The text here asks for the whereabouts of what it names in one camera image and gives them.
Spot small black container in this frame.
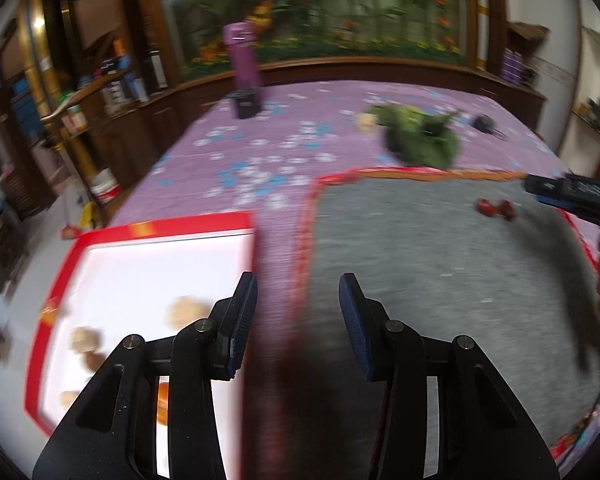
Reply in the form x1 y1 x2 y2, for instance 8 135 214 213
230 87 262 119

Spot black car key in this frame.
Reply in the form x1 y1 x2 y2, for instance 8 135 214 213
471 115 504 139

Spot red gift box lid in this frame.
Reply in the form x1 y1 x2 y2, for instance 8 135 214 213
24 212 254 479

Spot wooden shelf unit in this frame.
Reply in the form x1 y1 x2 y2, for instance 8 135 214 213
0 0 182 221

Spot grey felt mat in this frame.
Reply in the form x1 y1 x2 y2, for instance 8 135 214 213
303 178 600 451

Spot brown longan fruit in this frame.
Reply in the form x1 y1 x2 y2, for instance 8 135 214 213
82 351 107 373

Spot red jujube date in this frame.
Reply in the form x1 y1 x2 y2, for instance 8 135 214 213
476 200 498 217
498 200 517 221

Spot purple floral tablecloth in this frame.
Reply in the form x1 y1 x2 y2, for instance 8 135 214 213
109 79 600 480

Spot green leafy vegetable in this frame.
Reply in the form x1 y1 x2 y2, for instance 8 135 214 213
367 104 460 170

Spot purple bottles on shelf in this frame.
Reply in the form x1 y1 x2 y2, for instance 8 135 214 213
501 49 524 86

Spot flower bamboo wall panel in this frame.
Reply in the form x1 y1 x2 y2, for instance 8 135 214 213
161 0 466 80

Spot purple thermos bottle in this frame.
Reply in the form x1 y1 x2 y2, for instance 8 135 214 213
223 22 262 89

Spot pale sugarcane chunk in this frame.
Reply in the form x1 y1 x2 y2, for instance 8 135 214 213
169 297 210 330
69 326 102 354
59 390 80 410

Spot white plastic bucket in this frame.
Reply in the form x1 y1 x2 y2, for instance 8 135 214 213
90 168 122 205

